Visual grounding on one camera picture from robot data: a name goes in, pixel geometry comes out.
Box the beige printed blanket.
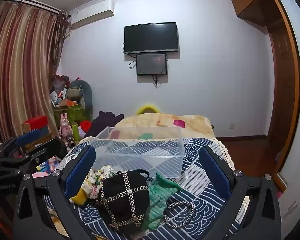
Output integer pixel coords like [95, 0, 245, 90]
[114, 112, 214, 140]

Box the dark red bag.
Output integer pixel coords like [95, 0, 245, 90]
[52, 74, 70, 93]

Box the green knit sock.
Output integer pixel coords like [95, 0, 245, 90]
[140, 172, 182, 231]

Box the tan cushion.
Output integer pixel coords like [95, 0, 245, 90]
[66, 86, 84, 100]

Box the blue box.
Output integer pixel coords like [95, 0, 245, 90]
[27, 126, 50, 140]

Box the pink bunny toy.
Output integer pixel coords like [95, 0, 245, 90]
[59, 113, 72, 138]

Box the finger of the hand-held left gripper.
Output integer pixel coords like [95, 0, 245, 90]
[0, 129, 41, 158]
[20, 137, 68, 173]

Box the green printed bag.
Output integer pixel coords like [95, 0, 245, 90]
[53, 103, 87, 130]

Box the white air conditioner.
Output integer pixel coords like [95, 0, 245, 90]
[69, 0, 115, 29]

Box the clear plastic storage box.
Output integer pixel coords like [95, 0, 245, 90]
[88, 126, 185, 179]

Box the pile of colourful books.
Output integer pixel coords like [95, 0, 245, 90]
[32, 155, 65, 178]

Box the white flower hair piece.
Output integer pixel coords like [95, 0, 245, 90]
[84, 165, 115, 199]

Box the small black monitor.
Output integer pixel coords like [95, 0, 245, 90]
[136, 53, 167, 76]

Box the black-white beaded bracelet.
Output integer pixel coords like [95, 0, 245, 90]
[163, 201, 195, 229]

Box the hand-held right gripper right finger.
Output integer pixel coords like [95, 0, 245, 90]
[199, 145, 282, 240]

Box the mustard yellow sock roll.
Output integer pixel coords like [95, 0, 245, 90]
[70, 187, 88, 206]

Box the black cable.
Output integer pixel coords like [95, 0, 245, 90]
[122, 42, 138, 69]
[152, 74, 165, 88]

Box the dark purple garment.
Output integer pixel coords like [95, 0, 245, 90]
[84, 111, 125, 138]

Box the green bottle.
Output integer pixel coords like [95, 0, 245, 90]
[71, 122, 81, 141]

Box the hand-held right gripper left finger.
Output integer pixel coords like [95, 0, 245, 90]
[12, 145, 96, 240]

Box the yellow plush toy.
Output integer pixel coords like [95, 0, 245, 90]
[136, 103, 163, 115]

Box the curtain rod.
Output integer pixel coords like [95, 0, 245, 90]
[1, 0, 62, 13]

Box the blue white plush toy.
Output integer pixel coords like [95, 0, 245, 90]
[50, 91, 62, 105]

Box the large black television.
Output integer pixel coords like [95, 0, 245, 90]
[124, 22, 180, 55]

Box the blue white patterned cloth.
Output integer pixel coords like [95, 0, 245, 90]
[44, 136, 250, 240]

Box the grey green plush bolster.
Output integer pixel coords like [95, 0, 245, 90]
[70, 80, 93, 120]

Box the striped brown curtain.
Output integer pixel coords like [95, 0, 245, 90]
[0, 1, 65, 140]

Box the wooden door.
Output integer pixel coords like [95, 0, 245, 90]
[265, 0, 300, 180]

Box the wooden overhead cabinet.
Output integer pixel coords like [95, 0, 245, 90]
[230, 0, 278, 27]

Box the red box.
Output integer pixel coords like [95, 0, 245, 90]
[22, 116, 48, 133]

